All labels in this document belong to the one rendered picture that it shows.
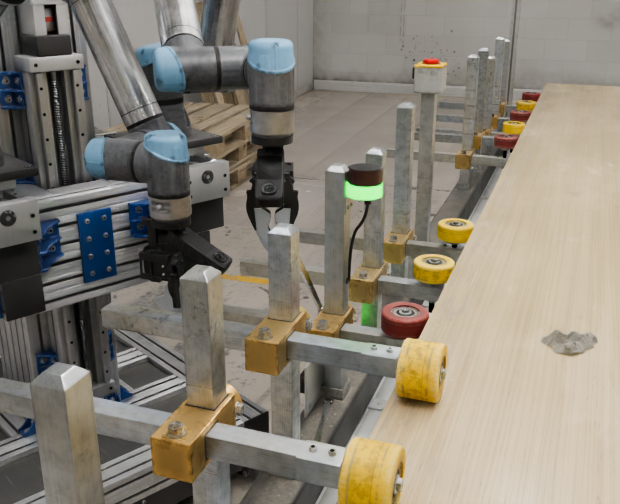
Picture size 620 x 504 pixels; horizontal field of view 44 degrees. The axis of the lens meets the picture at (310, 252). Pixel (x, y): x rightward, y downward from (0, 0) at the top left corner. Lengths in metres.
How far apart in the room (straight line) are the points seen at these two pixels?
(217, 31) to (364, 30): 7.72
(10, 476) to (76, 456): 1.54
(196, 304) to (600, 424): 0.54
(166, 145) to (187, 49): 0.16
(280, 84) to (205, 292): 0.51
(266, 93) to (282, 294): 0.35
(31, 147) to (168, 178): 0.70
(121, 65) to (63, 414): 0.96
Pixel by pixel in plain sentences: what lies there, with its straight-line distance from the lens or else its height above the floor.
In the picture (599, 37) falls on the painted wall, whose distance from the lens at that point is 9.25.
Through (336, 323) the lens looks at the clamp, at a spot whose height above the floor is 0.87.
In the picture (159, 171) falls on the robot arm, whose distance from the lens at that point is 1.36.
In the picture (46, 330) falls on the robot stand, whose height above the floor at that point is 0.53.
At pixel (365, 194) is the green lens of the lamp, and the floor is 1.10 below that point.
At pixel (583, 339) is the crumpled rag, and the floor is 0.91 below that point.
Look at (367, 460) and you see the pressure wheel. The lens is 0.83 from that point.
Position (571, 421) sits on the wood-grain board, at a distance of 1.08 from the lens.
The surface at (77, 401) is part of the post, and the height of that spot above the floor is 1.12.
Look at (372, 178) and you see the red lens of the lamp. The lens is 1.27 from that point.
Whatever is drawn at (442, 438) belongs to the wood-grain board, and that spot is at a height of 0.90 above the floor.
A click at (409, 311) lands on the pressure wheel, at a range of 1.32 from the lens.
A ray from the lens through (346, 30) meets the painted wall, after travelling 9.60.
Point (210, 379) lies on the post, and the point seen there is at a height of 1.01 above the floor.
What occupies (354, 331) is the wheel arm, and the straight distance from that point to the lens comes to 1.34.
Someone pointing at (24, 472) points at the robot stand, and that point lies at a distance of 2.23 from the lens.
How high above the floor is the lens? 1.45
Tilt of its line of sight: 20 degrees down
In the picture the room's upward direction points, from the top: straight up
